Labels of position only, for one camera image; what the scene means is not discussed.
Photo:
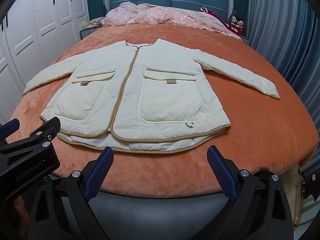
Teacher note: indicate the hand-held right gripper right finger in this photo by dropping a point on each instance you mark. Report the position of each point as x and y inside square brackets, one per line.
[221, 170]

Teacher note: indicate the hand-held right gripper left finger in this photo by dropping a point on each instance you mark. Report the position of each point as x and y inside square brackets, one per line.
[100, 170]

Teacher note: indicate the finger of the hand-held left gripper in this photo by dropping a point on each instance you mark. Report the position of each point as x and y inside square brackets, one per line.
[10, 127]
[37, 137]

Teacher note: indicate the cream quilted jacket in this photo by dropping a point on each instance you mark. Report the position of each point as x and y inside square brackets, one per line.
[162, 92]

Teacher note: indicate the orange plush blanket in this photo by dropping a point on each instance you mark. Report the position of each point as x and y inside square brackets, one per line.
[250, 135]

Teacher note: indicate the white wardrobe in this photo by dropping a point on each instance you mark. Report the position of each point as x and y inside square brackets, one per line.
[37, 30]

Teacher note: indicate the dark nightstand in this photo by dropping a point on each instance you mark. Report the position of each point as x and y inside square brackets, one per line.
[86, 33]

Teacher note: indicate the yellowish crumpled cloth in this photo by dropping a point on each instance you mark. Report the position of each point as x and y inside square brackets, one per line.
[93, 22]

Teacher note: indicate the plush doll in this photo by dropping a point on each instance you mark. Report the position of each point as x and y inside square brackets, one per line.
[236, 23]

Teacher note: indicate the grey-blue curtain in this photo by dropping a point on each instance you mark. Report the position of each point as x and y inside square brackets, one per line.
[275, 30]

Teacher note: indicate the red cloth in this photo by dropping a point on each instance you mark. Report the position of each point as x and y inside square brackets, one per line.
[215, 13]

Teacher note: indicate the pink floral quilt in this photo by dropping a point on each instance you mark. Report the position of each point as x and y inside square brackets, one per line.
[162, 15]

